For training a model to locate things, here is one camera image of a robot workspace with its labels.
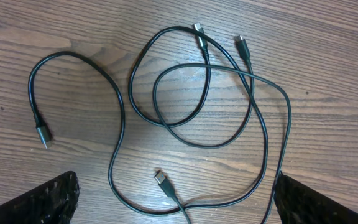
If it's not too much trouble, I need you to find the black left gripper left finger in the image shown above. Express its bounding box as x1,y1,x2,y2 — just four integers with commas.
0,171,80,224

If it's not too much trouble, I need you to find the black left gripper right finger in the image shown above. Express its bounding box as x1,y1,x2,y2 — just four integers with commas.
274,174,358,224

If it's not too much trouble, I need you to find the black USB-C cable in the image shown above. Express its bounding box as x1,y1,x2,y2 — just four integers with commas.
27,26,269,217

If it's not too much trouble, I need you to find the black micro USB cable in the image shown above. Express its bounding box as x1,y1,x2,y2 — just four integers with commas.
127,22,255,149

